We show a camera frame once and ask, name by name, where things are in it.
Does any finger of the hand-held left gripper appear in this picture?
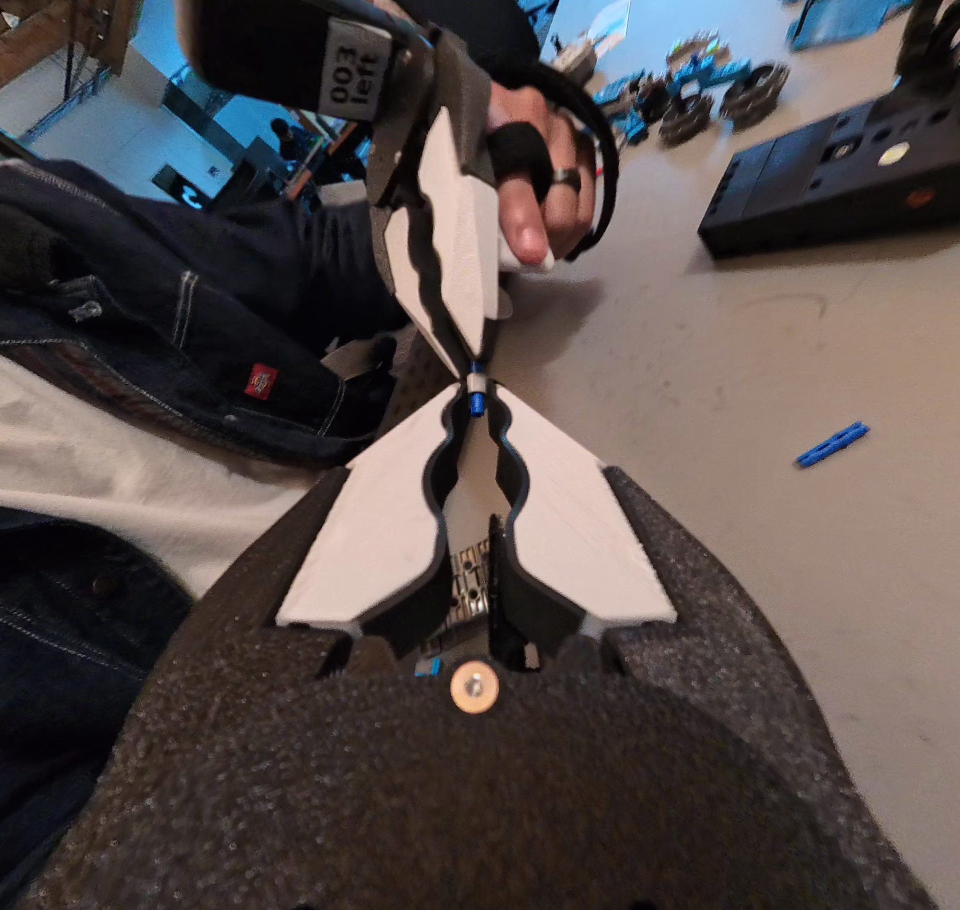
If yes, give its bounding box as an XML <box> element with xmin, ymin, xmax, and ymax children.
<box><xmin>384</xmin><ymin>205</ymin><xmax>466</xmax><ymax>380</ymax></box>
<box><xmin>417</xmin><ymin>107</ymin><xmax>502</xmax><ymax>359</ymax></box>

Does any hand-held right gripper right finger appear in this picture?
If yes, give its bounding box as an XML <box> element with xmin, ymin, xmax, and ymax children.
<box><xmin>487</xmin><ymin>383</ymin><xmax>678</xmax><ymax>639</ymax></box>

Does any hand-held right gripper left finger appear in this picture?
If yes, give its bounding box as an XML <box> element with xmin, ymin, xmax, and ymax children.
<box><xmin>276</xmin><ymin>385</ymin><xmax>462</xmax><ymax>633</ymax></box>

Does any grey toy track belt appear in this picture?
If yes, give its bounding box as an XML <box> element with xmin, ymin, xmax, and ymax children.
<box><xmin>448</xmin><ymin>541</ymin><xmax>493</xmax><ymax>627</ymax></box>

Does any black toy sprocket wheel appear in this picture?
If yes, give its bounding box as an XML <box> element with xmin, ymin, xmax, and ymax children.
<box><xmin>718</xmin><ymin>62</ymin><xmax>790</xmax><ymax>128</ymax></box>
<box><xmin>658</xmin><ymin>96</ymin><xmax>715</xmax><ymax>147</ymax></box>

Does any short blue toy beam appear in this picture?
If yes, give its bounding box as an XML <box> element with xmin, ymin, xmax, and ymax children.
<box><xmin>594</xmin><ymin>58</ymin><xmax>753</xmax><ymax>140</ymax></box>

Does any black motor battery block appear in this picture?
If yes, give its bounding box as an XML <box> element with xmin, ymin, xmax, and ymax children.
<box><xmin>696</xmin><ymin>0</ymin><xmax>960</xmax><ymax>260</ymax></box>

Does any person's left hand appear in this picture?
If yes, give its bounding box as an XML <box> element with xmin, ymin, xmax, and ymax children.
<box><xmin>486</xmin><ymin>83</ymin><xmax>601</xmax><ymax>267</ymax></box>

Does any black dimpled pad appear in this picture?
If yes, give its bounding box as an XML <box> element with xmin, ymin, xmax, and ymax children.
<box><xmin>388</xmin><ymin>332</ymin><xmax>453</xmax><ymax>432</ymax></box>

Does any grey remote controller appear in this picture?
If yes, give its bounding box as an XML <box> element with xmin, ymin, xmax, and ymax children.
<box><xmin>553</xmin><ymin>40</ymin><xmax>601</xmax><ymax>84</ymax></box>

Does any person's denim jacket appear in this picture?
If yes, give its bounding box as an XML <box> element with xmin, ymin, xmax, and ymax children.
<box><xmin>0</xmin><ymin>160</ymin><xmax>410</xmax><ymax>888</ymax></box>

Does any dark blue toy beam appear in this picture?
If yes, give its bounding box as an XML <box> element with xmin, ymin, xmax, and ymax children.
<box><xmin>795</xmin><ymin>422</ymin><xmax>871</xmax><ymax>468</ymax></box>

